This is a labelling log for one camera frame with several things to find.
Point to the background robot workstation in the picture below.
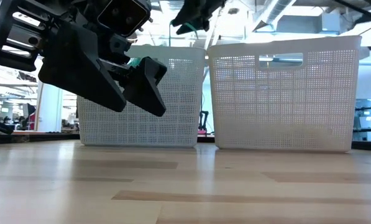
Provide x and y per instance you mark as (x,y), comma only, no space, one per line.
(367,121)

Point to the black slanted bar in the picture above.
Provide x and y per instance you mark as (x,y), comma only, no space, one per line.
(0,126)

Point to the grey ceiling air unit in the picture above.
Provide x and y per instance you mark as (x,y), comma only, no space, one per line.
(312,24)

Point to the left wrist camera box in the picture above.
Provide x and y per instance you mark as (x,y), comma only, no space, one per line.
(124,15)

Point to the black aluminium table frame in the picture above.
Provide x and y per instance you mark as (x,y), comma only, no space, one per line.
(33,138)

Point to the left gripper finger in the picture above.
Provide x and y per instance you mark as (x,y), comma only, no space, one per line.
(148,93)
(79,77)

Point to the white perforated plastic basket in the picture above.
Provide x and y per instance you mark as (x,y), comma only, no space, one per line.
(281,109)
(172,124)

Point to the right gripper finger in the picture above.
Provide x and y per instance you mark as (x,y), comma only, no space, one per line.
(194,11)
(194,27)

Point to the teal garment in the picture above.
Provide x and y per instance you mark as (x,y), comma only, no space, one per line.
(135,61)

